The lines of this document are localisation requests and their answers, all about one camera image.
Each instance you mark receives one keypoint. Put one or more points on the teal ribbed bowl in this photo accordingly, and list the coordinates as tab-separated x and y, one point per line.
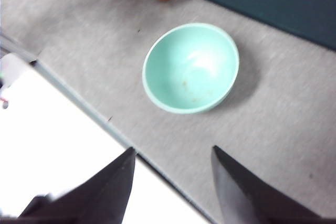
189	72

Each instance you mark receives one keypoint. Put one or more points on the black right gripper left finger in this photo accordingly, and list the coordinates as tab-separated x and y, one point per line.
99	195

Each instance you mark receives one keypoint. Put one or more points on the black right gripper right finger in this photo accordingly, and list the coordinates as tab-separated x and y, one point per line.
252	200

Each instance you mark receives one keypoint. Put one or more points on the dark rectangular tray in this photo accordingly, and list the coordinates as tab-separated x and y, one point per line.
275	3

